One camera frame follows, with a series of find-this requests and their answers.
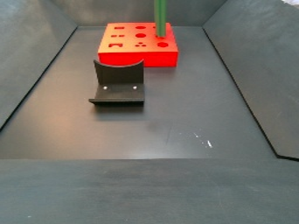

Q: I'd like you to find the black curved holder bracket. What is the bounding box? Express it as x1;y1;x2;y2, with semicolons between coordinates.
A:
88;60;145;105

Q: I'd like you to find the green star-shaped peg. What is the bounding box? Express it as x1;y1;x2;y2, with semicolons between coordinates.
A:
153;0;166;38

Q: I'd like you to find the red shape-sorter block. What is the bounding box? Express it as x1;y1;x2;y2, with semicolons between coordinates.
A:
97;23;178;67

